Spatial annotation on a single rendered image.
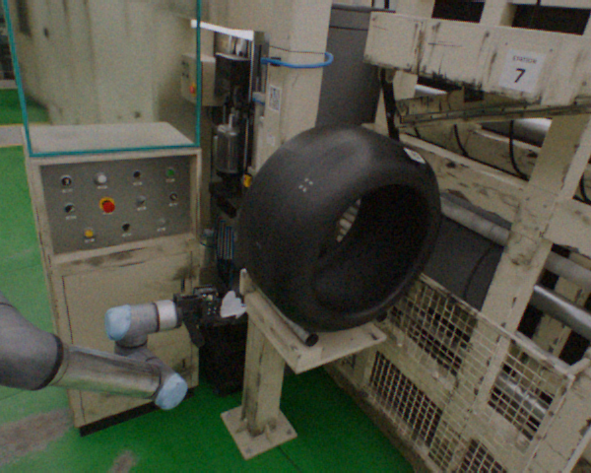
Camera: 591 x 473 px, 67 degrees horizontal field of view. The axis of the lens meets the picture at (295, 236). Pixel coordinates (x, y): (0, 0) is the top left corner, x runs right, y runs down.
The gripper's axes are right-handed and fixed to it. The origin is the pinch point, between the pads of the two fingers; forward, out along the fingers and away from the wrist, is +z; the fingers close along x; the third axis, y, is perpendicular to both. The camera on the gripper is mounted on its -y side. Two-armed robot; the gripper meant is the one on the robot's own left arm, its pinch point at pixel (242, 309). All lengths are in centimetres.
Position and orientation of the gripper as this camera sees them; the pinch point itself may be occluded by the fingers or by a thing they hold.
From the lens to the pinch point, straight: 126.1
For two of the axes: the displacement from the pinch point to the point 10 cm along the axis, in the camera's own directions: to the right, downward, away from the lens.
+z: 8.2, -0.5, 5.7
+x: -5.3, -4.4, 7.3
